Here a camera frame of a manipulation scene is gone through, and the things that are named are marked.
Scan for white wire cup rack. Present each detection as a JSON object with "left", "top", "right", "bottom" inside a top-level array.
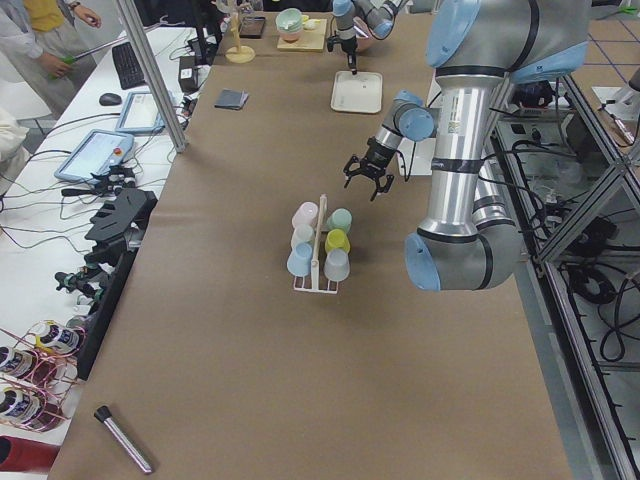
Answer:
[{"left": 292, "top": 193, "right": 340, "bottom": 295}]

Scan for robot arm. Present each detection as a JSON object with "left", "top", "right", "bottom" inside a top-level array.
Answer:
[
  {"left": 344, "top": 1, "right": 591, "bottom": 291},
  {"left": 326, "top": 0, "right": 406, "bottom": 75}
]

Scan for aluminium frame post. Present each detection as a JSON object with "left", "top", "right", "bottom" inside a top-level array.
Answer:
[{"left": 115, "top": 0, "right": 187, "bottom": 154}]

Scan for cream white cup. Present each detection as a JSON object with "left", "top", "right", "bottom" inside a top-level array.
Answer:
[{"left": 290, "top": 224, "right": 315, "bottom": 249}]

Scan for black tool stand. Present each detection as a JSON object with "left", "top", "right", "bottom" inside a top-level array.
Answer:
[{"left": 55, "top": 188, "right": 158, "bottom": 380}]

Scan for black keyboard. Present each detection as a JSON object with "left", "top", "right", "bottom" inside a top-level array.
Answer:
[{"left": 112, "top": 42, "right": 145, "bottom": 90}]

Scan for blue teach pendant near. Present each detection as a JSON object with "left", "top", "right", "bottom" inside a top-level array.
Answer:
[{"left": 54, "top": 129, "right": 134, "bottom": 183}]

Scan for blue teach pendant far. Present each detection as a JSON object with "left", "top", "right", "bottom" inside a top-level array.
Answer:
[{"left": 115, "top": 91, "right": 164, "bottom": 135}]

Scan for wooden mug tree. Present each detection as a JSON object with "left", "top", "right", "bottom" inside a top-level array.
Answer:
[{"left": 212, "top": 1, "right": 255, "bottom": 64}]

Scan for pink cup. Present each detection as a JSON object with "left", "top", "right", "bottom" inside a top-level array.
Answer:
[{"left": 291, "top": 201, "right": 319, "bottom": 228}]

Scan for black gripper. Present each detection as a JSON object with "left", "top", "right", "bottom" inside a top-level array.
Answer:
[
  {"left": 343, "top": 137, "right": 394, "bottom": 201},
  {"left": 326, "top": 30, "right": 358, "bottom": 75}
]

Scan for wooden cutting board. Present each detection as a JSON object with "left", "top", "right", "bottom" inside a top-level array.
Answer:
[{"left": 277, "top": 18, "right": 328, "bottom": 53}]

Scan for yellow cup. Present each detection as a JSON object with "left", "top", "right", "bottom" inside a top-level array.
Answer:
[{"left": 325, "top": 228, "right": 351, "bottom": 253}]

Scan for folded grey cloth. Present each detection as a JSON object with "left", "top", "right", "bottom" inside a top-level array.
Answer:
[{"left": 214, "top": 89, "right": 249, "bottom": 110}]

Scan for green cup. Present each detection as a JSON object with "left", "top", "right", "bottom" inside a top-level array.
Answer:
[{"left": 326, "top": 208, "right": 353, "bottom": 234}]

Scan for black computer mouse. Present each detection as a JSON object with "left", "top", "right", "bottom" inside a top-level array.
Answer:
[{"left": 98, "top": 92, "right": 122, "bottom": 106}]

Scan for cream rabbit tray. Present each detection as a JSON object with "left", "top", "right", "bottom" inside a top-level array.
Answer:
[{"left": 330, "top": 71, "right": 383, "bottom": 114}]

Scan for light blue cup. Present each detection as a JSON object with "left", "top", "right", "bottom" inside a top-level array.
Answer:
[{"left": 286, "top": 243, "right": 313, "bottom": 277}]

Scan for stacked green bowls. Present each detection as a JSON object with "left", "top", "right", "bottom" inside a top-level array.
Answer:
[{"left": 276, "top": 8, "right": 303, "bottom": 43}]

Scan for blue teach pendant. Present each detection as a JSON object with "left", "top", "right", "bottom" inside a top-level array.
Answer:
[
  {"left": 115, "top": 91, "right": 164, "bottom": 135},
  {"left": 54, "top": 129, "right": 134, "bottom": 183}
]

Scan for grey blue cup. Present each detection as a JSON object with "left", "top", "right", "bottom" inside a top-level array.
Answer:
[{"left": 324, "top": 248, "right": 350, "bottom": 282}]

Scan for metal tube with black cap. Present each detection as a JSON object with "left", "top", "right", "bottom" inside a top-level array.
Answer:
[{"left": 94, "top": 405, "right": 154, "bottom": 475}]

